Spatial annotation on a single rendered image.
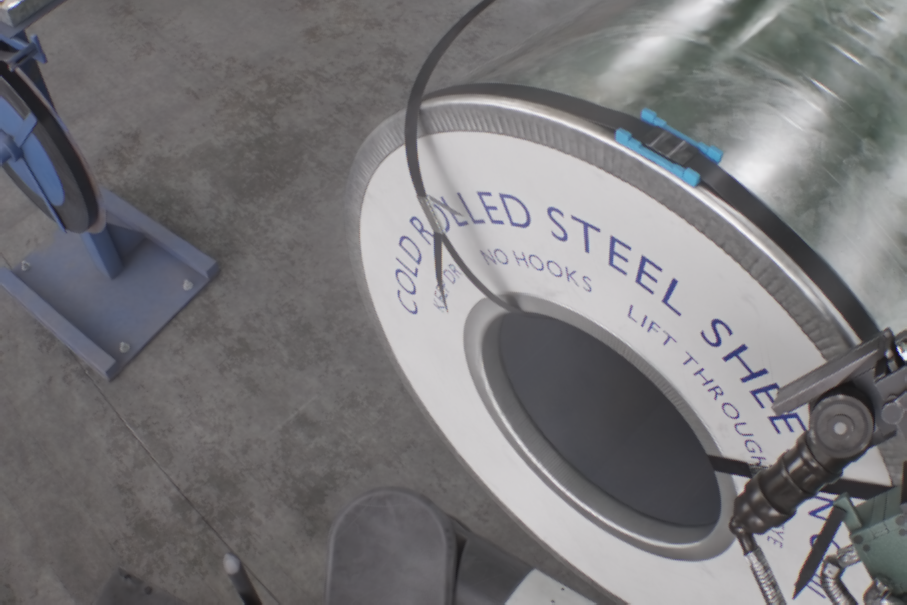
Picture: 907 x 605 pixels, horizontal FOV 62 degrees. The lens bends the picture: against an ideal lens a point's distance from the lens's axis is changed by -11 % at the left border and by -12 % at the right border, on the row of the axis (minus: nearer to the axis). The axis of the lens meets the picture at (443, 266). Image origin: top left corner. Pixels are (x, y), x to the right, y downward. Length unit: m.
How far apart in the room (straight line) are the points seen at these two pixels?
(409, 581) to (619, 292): 0.57
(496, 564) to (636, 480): 1.01
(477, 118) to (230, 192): 1.84
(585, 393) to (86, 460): 1.38
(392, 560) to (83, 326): 2.09
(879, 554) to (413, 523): 0.42
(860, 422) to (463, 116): 0.62
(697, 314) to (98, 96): 2.80
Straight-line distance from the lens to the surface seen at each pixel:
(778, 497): 0.84
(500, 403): 1.55
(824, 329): 0.89
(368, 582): 0.61
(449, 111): 1.10
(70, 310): 2.67
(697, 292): 0.97
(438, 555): 0.60
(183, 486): 2.25
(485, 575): 0.62
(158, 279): 2.63
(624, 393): 1.70
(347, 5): 3.60
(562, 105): 0.98
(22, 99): 2.01
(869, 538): 0.78
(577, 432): 1.63
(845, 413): 0.75
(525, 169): 1.05
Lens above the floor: 1.97
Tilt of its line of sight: 51 degrees down
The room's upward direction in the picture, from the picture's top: straight up
